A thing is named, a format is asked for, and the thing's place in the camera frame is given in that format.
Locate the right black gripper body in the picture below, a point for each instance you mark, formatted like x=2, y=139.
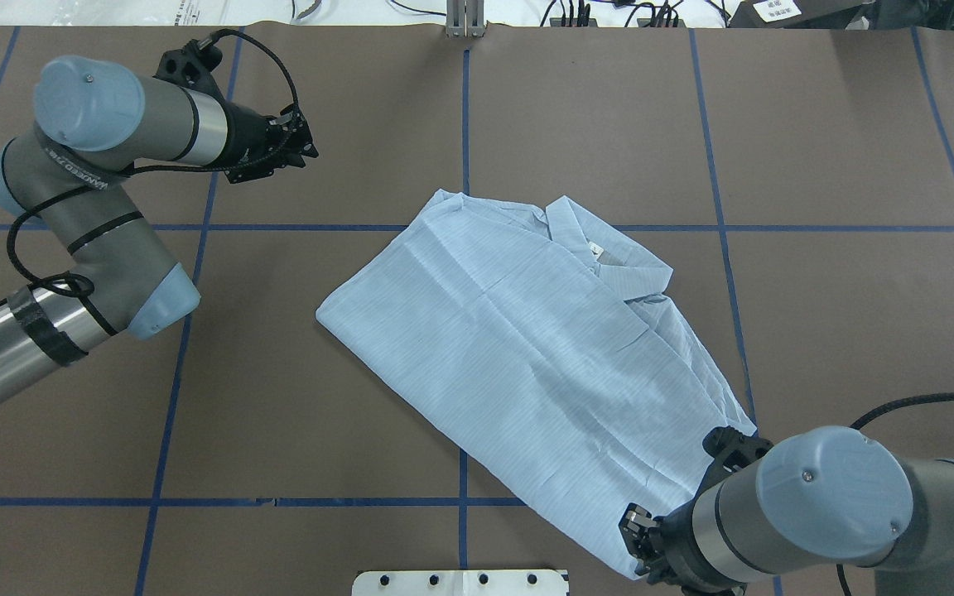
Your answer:
x=677, y=542

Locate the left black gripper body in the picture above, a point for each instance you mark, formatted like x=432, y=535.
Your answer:
x=247, y=138

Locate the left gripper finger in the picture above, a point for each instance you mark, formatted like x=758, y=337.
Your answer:
x=293, y=125
x=294, y=155

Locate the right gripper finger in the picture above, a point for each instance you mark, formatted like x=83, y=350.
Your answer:
x=639, y=529
x=655, y=570

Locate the light blue button shirt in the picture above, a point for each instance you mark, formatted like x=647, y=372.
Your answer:
x=543, y=342

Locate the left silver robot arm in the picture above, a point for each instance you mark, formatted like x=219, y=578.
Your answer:
x=92, y=265

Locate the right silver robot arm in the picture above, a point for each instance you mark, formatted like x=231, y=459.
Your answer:
x=831, y=496

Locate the black power adapter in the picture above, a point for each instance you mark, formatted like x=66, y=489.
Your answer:
x=799, y=15

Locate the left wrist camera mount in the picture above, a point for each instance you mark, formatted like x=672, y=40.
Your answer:
x=192, y=66

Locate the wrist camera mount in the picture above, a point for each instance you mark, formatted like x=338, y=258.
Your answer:
x=731, y=452
x=192, y=66

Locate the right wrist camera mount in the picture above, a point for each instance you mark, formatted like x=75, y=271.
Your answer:
x=731, y=452

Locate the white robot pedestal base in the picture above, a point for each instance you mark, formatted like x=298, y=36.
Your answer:
x=463, y=582

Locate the aluminium frame post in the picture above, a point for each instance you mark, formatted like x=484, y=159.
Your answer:
x=465, y=18

